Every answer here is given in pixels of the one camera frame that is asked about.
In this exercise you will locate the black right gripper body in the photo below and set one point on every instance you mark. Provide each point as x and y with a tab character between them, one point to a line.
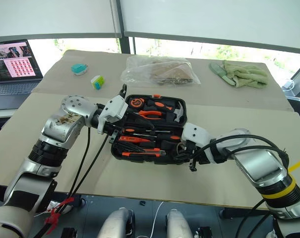
191	151

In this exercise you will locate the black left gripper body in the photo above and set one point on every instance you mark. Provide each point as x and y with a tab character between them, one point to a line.
113	131

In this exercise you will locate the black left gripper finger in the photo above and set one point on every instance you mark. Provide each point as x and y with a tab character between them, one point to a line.
139	122
123	90

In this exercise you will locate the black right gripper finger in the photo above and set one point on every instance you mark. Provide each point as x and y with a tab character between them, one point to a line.
181	141
180	157

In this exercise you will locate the grey electrical tape roll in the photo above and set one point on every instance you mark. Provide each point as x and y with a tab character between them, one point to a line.
181	148

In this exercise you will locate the orange black utility knife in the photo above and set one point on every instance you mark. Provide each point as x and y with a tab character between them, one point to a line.
139	154

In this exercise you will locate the black tool case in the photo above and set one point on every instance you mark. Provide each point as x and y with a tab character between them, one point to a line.
144	160

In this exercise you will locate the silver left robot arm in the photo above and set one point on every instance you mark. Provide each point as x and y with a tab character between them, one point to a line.
65	124

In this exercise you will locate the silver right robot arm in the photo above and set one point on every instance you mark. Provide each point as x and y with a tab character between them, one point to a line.
261	161

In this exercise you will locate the orange black tape measure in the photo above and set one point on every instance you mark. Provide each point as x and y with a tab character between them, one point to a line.
135	102

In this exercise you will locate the green white blue cube adapter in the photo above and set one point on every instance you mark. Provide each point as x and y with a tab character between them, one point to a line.
98	82

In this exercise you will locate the claw hammer with orange grip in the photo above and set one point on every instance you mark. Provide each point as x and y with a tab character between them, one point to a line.
162	105

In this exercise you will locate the clear plastic bag of cardboard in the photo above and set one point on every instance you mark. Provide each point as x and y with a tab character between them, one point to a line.
162	72

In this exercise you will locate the teal and white charger plug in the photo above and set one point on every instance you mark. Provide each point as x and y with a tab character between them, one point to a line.
78	69

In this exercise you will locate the small black floor clip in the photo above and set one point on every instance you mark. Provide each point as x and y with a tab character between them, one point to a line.
142	203

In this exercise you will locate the silver right robot leg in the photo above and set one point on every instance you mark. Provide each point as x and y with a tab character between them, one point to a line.
178	223

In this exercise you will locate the silver robot leg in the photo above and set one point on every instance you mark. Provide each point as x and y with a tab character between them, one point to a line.
116	223
178	223

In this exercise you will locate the pale green flat pouch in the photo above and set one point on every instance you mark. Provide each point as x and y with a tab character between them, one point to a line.
218	70

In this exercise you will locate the silver left robot leg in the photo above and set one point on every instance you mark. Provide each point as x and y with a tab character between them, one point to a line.
116	223

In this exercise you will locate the white sneaker with red trim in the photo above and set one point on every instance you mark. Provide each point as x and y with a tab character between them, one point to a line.
63	208

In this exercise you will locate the crumpled light green towel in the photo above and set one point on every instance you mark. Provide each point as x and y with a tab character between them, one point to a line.
249	74

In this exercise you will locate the white roller blind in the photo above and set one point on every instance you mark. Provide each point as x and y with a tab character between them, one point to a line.
214	19
53	17

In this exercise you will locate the red tape wrap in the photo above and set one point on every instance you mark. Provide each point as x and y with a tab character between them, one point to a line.
54	218

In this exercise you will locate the open laptop with pink screen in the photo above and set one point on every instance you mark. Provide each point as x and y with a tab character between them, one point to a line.
13	74

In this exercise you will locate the plain white sneaker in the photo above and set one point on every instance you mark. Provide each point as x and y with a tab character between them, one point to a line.
271	233

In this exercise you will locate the small white power adapter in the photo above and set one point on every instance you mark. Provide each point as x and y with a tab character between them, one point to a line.
287	84

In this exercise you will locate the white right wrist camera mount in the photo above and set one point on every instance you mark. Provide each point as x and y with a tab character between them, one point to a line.
195	134

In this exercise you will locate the dark window frame post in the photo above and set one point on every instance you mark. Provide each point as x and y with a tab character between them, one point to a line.
128	45

